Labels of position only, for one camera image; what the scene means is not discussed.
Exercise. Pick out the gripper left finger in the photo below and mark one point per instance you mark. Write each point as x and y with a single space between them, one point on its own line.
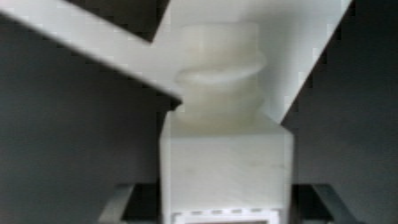
132 207

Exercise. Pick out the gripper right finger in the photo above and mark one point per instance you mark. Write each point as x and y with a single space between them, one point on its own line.
317 206

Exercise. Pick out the white leg with tag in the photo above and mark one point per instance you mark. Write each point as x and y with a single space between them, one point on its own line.
226 153

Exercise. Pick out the white square tabletop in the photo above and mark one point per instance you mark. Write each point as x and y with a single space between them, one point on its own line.
215 33

